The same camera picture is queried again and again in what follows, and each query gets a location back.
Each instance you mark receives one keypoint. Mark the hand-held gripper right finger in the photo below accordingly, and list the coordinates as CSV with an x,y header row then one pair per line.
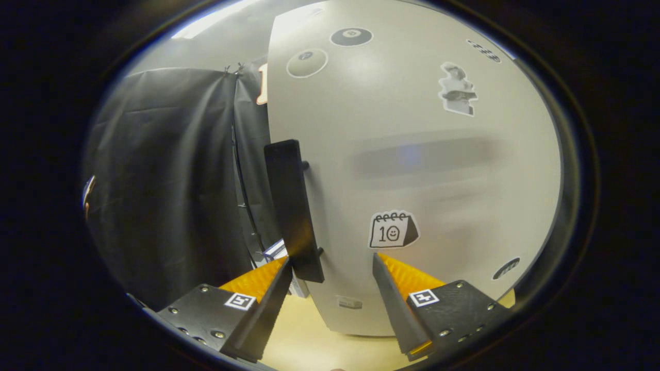
x,y
394,304

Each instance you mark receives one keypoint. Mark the black backdrop cloth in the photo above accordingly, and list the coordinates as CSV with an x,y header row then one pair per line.
x,y
165,180

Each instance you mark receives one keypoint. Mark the white cabinet door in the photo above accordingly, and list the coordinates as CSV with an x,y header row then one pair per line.
x,y
350,113

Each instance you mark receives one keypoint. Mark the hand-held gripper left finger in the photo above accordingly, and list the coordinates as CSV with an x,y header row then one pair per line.
x,y
265,304

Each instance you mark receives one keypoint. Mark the upright grey book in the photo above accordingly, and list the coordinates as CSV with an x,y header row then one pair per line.
x,y
276,251

